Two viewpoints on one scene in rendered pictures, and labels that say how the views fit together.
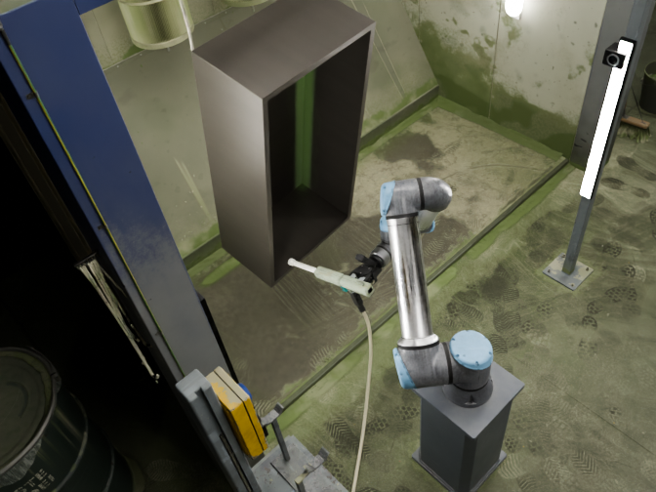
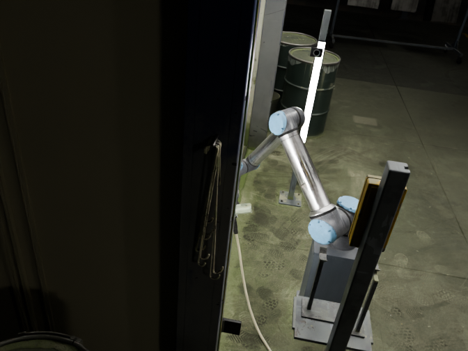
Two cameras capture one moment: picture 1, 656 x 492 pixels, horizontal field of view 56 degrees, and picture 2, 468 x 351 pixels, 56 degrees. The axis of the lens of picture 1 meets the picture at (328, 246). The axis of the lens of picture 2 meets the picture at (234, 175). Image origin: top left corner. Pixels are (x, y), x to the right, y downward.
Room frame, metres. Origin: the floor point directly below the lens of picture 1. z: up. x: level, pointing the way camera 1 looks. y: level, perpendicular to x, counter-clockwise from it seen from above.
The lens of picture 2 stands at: (0.32, 1.46, 2.24)
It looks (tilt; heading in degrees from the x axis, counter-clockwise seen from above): 32 degrees down; 312
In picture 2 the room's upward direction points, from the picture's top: 6 degrees clockwise
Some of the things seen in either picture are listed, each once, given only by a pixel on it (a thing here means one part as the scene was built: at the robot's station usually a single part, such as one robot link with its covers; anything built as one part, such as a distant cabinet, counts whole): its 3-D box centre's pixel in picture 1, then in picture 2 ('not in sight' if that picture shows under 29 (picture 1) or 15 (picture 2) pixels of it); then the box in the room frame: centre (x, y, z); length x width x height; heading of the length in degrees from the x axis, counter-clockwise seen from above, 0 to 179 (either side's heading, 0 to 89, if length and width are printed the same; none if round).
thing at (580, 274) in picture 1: (567, 270); (290, 198); (2.11, -1.31, 0.01); 0.20 x 0.20 x 0.01; 36
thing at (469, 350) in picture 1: (468, 358); (347, 214); (1.16, -0.43, 0.83); 0.17 x 0.15 x 0.18; 89
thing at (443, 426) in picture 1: (462, 424); (329, 278); (1.16, -0.44, 0.32); 0.31 x 0.31 x 0.64; 36
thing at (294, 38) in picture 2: not in sight; (293, 39); (3.54, -2.91, 0.86); 0.54 x 0.54 x 0.01
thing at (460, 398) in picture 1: (468, 378); (342, 232); (1.16, -0.44, 0.69); 0.19 x 0.19 x 0.10
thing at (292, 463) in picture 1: (295, 464); (340, 291); (0.81, 0.20, 0.95); 0.26 x 0.15 x 0.32; 36
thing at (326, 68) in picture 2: not in sight; (307, 92); (2.98, -2.57, 0.44); 0.59 x 0.58 x 0.89; 141
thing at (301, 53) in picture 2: not in sight; (314, 56); (2.98, -2.58, 0.86); 0.54 x 0.54 x 0.01
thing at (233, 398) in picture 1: (236, 415); (375, 214); (0.75, 0.28, 1.42); 0.12 x 0.06 x 0.26; 36
